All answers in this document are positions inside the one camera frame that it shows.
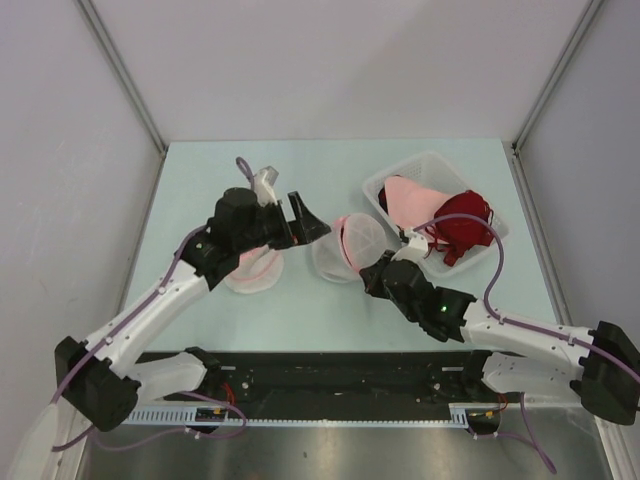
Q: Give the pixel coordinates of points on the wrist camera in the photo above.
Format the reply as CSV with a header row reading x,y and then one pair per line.
x,y
415,246
263,185

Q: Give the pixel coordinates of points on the red bra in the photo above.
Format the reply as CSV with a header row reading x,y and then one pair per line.
x,y
453,237

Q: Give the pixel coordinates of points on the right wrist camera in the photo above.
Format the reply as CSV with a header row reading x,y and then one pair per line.
x,y
415,246

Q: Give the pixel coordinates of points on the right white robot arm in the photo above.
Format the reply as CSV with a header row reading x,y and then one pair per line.
x,y
599,368

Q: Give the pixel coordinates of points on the round mesh laundry bag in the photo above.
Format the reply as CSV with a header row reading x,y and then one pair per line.
x,y
356,241

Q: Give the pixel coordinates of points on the pink bra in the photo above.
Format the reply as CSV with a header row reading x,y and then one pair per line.
x,y
410,204

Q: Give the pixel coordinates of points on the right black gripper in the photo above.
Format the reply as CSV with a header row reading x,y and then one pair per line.
x,y
371,277

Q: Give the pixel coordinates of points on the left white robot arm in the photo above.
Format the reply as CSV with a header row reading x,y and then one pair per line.
x,y
102,376

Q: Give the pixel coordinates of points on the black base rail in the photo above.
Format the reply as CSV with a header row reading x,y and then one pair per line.
x,y
317,381

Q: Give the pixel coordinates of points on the white slotted cable duct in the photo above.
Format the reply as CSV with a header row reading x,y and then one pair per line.
x,y
413,416

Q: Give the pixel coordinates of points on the opened empty mesh laundry bag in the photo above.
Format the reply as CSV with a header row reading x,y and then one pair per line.
x,y
259,270

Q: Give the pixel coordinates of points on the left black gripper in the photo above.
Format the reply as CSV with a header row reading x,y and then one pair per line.
x,y
306,228

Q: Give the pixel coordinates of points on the white plastic basket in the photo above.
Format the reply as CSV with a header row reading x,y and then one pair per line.
x,y
431,170

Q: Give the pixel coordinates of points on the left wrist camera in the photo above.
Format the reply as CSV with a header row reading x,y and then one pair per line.
x,y
263,185

